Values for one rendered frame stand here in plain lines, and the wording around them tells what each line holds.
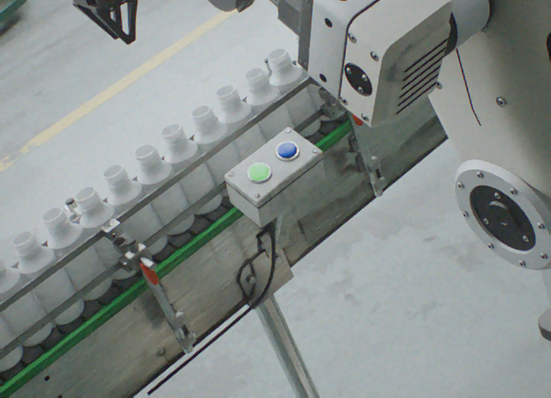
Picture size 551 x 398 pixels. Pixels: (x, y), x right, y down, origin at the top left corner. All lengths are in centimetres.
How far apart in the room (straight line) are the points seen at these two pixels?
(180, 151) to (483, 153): 65
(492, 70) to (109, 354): 89
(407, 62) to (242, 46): 366
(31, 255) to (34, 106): 328
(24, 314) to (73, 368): 12
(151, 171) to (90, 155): 258
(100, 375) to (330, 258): 156
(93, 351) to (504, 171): 79
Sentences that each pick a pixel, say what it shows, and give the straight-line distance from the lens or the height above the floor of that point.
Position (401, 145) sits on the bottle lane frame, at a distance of 195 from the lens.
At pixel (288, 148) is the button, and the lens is 161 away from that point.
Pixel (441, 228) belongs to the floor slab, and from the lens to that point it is 314.
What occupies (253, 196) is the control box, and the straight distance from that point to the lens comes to 156.
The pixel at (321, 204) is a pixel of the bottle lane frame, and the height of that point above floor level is 89.
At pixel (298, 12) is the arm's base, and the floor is 156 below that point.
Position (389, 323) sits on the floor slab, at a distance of 289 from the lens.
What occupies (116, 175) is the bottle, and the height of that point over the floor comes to 116.
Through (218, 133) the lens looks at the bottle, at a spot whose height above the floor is 112.
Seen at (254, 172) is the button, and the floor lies 112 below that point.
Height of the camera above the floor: 196
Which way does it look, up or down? 34 degrees down
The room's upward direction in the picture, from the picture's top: 23 degrees counter-clockwise
